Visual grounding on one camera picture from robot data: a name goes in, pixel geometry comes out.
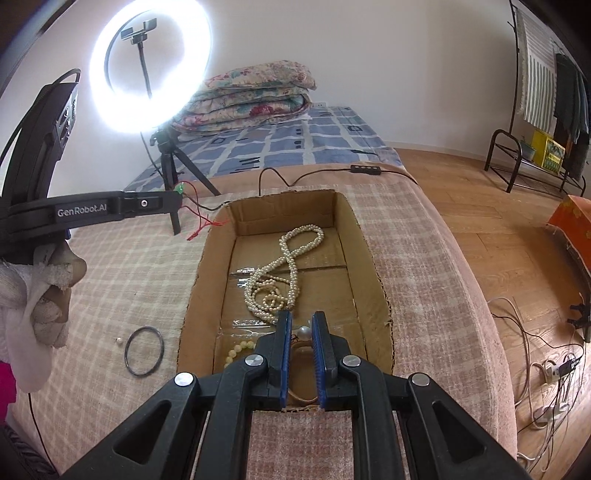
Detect black clothes rack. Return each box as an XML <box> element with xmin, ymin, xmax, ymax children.
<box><xmin>484</xmin><ymin>0</ymin><xmax>591</xmax><ymax>195</ymax></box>

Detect black clamp stand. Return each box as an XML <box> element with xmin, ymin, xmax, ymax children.
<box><xmin>570</xmin><ymin>300</ymin><xmax>591</xmax><ymax>343</ymax></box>

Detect folded floral quilt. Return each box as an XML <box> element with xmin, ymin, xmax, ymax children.
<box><xmin>173</xmin><ymin>59</ymin><xmax>318</xmax><ymax>136</ymax></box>

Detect blue patterned bed mattress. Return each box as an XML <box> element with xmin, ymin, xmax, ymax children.
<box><xmin>122</xmin><ymin>105</ymin><xmax>402</xmax><ymax>192</ymax></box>

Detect tangle of floor cables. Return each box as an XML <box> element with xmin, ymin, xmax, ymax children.
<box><xmin>489</xmin><ymin>295</ymin><xmax>591</xmax><ymax>472</ymax></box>

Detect reddish brown bracelet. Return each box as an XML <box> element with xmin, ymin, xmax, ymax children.
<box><xmin>287</xmin><ymin>340</ymin><xmax>320</xmax><ymax>407</ymax></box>

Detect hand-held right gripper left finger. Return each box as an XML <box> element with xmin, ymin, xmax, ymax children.
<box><xmin>60</xmin><ymin>310</ymin><xmax>294</xmax><ymax>480</ymax></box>

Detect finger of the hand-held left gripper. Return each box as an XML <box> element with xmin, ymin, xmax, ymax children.
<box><xmin>108</xmin><ymin>190</ymin><xmax>184</xmax><ymax>220</ymax></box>

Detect cream bead bracelet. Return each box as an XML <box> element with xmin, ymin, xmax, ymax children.
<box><xmin>223</xmin><ymin>340</ymin><xmax>259</xmax><ymax>370</ymax></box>

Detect person's left hand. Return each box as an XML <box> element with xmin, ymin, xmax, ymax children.
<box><xmin>0</xmin><ymin>237</ymin><xmax>88</xmax><ymax>393</ymax></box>

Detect white power strip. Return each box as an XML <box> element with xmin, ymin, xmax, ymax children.
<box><xmin>540</xmin><ymin>357</ymin><xmax>583</xmax><ymax>384</ymax></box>

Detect orange cloth covered box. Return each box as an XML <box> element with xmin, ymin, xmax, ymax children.
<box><xmin>546</xmin><ymin>194</ymin><xmax>591</xmax><ymax>273</ymax></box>

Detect black phone holder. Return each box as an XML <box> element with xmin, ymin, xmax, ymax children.
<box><xmin>120</xmin><ymin>18</ymin><xmax>160</xmax><ymax>100</ymax></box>

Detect black ring light cable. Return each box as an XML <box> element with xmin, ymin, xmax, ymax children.
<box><xmin>257</xmin><ymin>162</ymin><xmax>419</xmax><ymax>200</ymax></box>

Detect striped towel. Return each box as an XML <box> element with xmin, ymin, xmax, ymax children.
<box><xmin>515</xmin><ymin>7</ymin><xmax>561</xmax><ymax>132</ymax></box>

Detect green pendant with red cord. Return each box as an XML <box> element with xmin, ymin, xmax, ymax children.
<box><xmin>174</xmin><ymin>182</ymin><xmax>229</xmax><ymax>241</ymax></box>

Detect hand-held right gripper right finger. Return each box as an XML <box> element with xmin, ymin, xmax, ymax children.
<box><xmin>311</xmin><ymin>311</ymin><xmax>532</xmax><ymax>480</ymax></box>

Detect white ring light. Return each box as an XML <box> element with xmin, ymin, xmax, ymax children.
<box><xmin>88</xmin><ymin>0</ymin><xmax>214</xmax><ymax>136</ymax></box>

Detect black tripod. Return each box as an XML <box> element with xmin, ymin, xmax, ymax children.
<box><xmin>150</xmin><ymin>124</ymin><xmax>221</xmax><ymax>236</ymax></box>

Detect yellow box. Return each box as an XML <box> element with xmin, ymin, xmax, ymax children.
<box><xmin>531</xmin><ymin>129</ymin><xmax>566</xmax><ymax>174</ymax></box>

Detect white pearl necklace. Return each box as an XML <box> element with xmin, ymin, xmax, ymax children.
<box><xmin>244</xmin><ymin>224</ymin><xmax>325</xmax><ymax>324</ymax></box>

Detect dark hanging clothes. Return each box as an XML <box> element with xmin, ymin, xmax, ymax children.
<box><xmin>551</xmin><ymin>53</ymin><xmax>591</xmax><ymax>181</ymax></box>

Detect cardboard box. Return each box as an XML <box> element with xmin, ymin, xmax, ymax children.
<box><xmin>176</xmin><ymin>189</ymin><xmax>397</xmax><ymax>411</ymax></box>

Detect black ring bangle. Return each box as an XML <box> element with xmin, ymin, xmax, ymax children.
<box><xmin>124</xmin><ymin>326</ymin><xmax>165</xmax><ymax>378</ymax></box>

